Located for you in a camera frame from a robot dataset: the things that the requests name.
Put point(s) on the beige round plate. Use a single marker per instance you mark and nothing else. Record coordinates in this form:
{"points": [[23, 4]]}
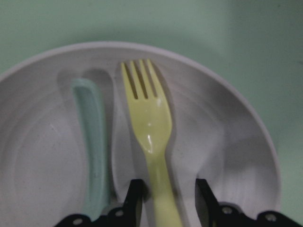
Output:
{"points": [[43, 166]]}

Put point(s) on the teal plastic spoon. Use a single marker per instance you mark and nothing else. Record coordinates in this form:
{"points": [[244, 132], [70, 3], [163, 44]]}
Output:
{"points": [[92, 119]]}

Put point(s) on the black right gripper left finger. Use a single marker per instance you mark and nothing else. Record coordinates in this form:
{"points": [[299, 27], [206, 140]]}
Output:
{"points": [[132, 206]]}

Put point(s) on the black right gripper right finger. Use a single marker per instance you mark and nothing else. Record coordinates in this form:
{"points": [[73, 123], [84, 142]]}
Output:
{"points": [[206, 204]]}

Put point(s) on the yellow plastic fork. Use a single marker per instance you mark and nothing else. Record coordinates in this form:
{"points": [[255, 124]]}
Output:
{"points": [[152, 126]]}

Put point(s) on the light green tray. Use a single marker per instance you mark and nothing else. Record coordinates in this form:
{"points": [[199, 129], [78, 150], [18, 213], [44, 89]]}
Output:
{"points": [[256, 45]]}

